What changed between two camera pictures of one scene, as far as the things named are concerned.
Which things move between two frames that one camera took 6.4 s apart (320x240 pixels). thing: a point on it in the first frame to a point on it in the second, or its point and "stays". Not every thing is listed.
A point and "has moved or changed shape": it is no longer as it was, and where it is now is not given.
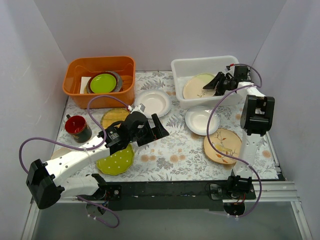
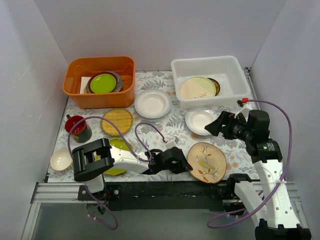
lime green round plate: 103,83 stays
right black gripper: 223,84 to 225,127
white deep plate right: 197,119 stays
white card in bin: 84,81 stays
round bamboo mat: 113,115 stays
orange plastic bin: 76,67 stays
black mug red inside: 78,128 stays
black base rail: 180,196 stays
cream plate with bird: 225,141 to 208,162
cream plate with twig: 193,87 has moved or changed shape
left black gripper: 147,132 to 176,160
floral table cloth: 204,144 stays
